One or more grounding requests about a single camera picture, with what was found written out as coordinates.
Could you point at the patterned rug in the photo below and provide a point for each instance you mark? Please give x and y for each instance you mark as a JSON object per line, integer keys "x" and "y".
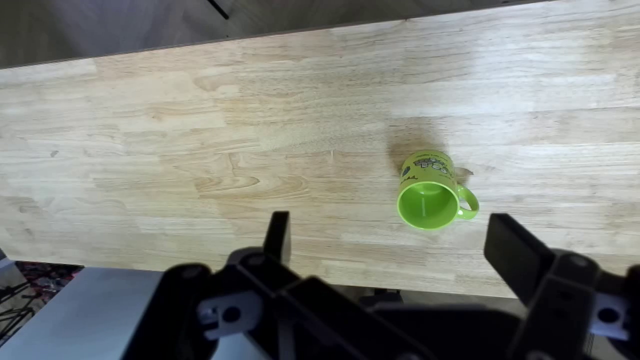
{"x": 50, "y": 276}

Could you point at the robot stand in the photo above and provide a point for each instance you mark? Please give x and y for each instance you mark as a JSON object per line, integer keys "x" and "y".
{"x": 95, "y": 315}

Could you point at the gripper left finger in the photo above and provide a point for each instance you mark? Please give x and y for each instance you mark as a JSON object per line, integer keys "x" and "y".
{"x": 272, "y": 285}

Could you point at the green printed mug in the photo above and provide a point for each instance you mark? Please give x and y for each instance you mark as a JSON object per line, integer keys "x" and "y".
{"x": 429, "y": 202}

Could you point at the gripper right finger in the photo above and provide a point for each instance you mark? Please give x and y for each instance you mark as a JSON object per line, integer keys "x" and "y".
{"x": 560, "y": 295}

